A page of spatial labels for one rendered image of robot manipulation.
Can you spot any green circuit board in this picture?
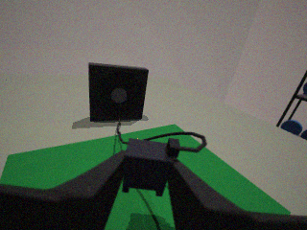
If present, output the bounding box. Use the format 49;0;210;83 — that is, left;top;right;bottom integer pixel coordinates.
0;125;291;230

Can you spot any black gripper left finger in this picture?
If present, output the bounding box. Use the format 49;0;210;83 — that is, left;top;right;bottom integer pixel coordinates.
0;150;126;230

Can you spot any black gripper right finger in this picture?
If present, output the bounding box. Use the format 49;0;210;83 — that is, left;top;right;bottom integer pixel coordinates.
168;158;307;230

